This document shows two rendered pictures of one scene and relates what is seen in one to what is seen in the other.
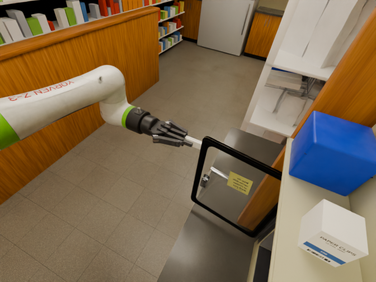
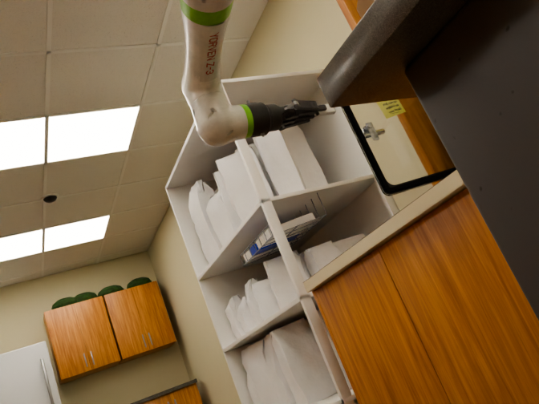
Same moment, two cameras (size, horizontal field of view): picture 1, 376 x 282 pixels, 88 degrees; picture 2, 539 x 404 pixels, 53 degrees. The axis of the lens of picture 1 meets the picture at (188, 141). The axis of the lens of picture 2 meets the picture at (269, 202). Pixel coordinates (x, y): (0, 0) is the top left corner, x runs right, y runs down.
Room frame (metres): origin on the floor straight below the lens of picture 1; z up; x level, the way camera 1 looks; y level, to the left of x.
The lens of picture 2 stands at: (-0.28, 1.25, 0.66)
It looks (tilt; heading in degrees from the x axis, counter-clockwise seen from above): 17 degrees up; 311
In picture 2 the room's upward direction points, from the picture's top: 23 degrees counter-clockwise
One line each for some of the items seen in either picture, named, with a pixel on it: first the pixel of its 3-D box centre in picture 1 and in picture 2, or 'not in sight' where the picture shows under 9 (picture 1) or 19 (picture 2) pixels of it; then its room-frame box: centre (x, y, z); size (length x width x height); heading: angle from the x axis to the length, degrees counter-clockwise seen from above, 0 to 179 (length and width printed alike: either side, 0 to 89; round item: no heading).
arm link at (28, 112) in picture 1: (74, 95); (203, 56); (0.50, 0.37, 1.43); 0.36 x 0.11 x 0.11; 147
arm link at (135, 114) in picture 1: (139, 120); (254, 119); (0.56, 0.20, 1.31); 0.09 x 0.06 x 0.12; 160
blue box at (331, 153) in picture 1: (328, 151); not in sight; (0.26, -0.26, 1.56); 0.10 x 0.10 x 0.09; 70
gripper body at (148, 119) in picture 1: (155, 127); (278, 116); (0.54, 0.13, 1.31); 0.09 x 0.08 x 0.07; 70
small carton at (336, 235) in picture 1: (329, 233); not in sight; (0.12, -0.21, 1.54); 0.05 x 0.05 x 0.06; 65
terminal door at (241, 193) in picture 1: (232, 193); (399, 124); (0.37, -0.18, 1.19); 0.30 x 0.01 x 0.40; 63
